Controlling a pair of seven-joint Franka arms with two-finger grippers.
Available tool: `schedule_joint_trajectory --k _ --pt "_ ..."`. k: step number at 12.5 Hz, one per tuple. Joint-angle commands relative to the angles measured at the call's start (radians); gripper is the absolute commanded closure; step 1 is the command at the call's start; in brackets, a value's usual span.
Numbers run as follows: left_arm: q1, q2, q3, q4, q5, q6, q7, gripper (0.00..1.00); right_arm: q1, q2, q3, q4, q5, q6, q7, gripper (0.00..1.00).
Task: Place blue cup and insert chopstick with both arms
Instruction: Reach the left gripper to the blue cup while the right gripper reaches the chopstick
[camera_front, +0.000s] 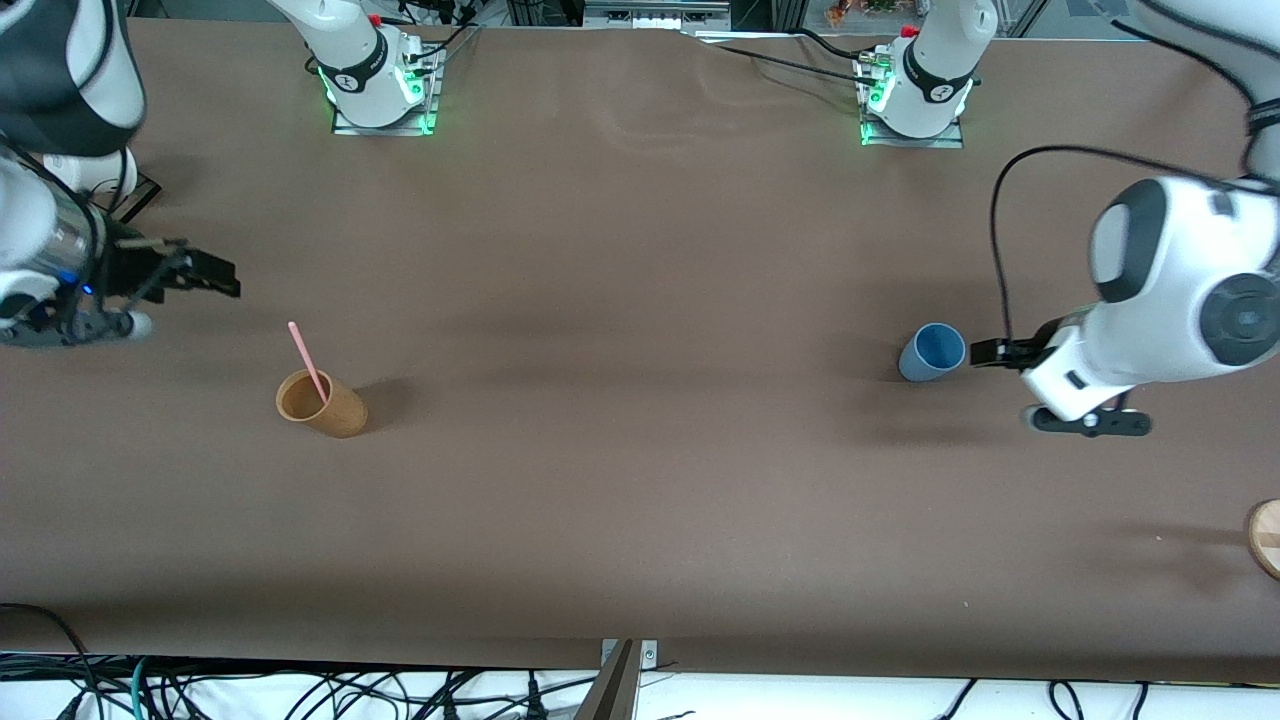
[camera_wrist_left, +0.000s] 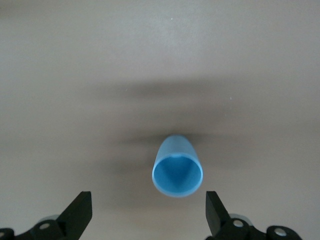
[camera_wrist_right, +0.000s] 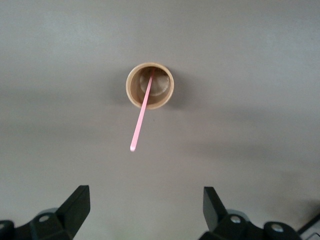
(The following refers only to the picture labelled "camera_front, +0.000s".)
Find black cable on table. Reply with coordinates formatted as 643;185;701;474
690;28;881;87

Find brown paper cup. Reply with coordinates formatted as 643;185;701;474
276;369;369;439

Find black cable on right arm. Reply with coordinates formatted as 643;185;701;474
0;135;136;341

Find grey device box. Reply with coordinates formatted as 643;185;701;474
583;0;732;32

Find blue plastic cup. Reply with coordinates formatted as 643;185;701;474
898;323;967;383

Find black looping floor cable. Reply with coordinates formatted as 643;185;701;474
0;602;101;720

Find dark angled metal bar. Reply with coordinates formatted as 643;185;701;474
574;640;641;720

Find colourful packaged items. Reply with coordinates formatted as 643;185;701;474
824;0;903;27

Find round wooden board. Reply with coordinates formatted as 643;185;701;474
1246;498;1280;581

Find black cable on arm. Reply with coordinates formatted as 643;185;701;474
0;135;136;341
989;145;1263;346

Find pink straw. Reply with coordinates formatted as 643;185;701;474
287;321;332;404

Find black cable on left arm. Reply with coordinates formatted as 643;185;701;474
989;145;1263;346

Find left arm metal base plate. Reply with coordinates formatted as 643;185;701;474
856;50;967;150

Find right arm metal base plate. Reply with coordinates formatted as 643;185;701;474
330;42;443;137

